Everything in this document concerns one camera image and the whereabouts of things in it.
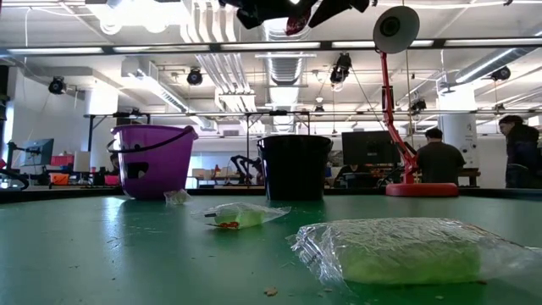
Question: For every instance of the black background robot arm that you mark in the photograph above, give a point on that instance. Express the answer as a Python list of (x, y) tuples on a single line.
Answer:
[(245, 165)]

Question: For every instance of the clear green candy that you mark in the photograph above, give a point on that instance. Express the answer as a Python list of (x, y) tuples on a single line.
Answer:
[(241, 216), (406, 254), (178, 197)]

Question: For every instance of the black monitor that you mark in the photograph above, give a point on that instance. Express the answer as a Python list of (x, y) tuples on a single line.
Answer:
[(38, 152), (368, 148)]

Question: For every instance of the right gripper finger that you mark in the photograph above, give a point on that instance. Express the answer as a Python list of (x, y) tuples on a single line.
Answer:
[(258, 10), (343, 6)]

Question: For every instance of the purple plastic bucket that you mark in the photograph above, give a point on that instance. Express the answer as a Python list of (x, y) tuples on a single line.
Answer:
[(156, 165)]

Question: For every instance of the white pillar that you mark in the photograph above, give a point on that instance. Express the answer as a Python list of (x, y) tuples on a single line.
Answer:
[(459, 123)]

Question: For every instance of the red desk lamp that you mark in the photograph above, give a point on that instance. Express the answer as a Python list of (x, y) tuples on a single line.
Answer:
[(396, 29)]

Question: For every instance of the red box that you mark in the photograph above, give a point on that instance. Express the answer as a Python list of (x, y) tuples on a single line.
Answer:
[(62, 160)]

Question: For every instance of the black plastic bucket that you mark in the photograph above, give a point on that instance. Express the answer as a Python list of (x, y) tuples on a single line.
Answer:
[(295, 169)]

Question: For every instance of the silver ceiling duct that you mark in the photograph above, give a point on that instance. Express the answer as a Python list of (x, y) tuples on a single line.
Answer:
[(487, 68)]

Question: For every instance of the green table mat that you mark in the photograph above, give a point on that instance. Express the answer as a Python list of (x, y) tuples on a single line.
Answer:
[(127, 262)]

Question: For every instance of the person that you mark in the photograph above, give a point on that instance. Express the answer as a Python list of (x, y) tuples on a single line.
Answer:
[(523, 152), (440, 163), (353, 173)]

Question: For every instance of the small tan crumb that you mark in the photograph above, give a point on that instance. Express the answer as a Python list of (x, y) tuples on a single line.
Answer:
[(271, 291)]

